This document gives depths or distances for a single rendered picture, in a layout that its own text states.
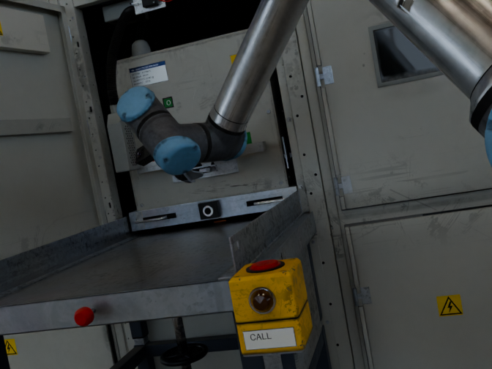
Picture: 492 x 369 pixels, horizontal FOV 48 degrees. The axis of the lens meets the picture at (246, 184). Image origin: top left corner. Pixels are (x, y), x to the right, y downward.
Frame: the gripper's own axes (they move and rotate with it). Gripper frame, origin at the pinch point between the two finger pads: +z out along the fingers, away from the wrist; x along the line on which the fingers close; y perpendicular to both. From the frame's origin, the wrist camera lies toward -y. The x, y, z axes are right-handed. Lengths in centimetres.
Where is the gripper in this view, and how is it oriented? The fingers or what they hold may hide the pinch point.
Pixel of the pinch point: (189, 172)
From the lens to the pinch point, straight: 154.4
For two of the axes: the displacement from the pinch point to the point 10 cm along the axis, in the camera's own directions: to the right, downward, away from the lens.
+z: 3.1, 4.0, 8.6
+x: -0.3, -9.0, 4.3
